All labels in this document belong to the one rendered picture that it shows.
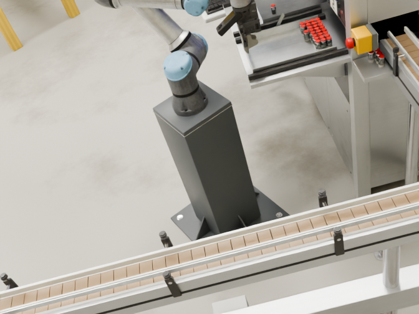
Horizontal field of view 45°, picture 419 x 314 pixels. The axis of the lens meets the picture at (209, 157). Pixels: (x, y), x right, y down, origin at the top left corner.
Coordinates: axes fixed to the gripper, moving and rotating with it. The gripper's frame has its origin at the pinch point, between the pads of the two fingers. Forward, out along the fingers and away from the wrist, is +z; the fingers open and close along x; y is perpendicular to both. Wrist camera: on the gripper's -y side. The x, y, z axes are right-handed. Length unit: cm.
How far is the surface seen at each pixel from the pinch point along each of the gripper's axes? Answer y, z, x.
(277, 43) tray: 14.6, 8.9, 12.5
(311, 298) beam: -3, 42, -87
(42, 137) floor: -144, 97, 113
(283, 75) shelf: 11.6, 9.1, -10.2
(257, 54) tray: 5.3, 8.9, 8.4
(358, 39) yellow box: 38.0, -5.5, -21.1
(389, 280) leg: 22, 37, -90
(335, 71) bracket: 34.2, 20.2, -2.1
